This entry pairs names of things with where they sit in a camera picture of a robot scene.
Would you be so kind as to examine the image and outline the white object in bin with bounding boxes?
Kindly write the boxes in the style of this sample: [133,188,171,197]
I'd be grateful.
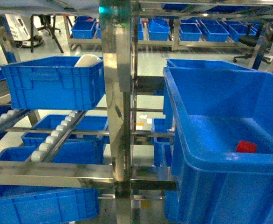
[74,54,101,67]

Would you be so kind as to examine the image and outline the red magnetic block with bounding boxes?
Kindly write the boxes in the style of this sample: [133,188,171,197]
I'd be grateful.
[236,140,257,153]

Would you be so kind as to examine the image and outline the steel front shelf beam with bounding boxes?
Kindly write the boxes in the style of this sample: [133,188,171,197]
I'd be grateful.
[0,161,114,189]

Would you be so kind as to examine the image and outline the blue bin bottom left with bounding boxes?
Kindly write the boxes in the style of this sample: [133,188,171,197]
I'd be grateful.
[0,185,99,224]

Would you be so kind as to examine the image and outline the white roller track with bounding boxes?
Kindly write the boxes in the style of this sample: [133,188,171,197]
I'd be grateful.
[28,111,86,162]

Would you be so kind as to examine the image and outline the blue bin on left shelf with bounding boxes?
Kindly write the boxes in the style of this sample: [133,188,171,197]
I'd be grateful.
[0,56,105,111]

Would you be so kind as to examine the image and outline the large blue bin right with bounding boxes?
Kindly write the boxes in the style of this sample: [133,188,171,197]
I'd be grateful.
[164,67,273,224]

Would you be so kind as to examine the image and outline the steel shelf upright post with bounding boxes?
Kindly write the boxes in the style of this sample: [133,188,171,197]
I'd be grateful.
[99,0,132,224]

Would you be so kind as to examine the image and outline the blue bin behind right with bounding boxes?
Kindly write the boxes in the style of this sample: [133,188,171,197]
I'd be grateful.
[166,58,256,71]

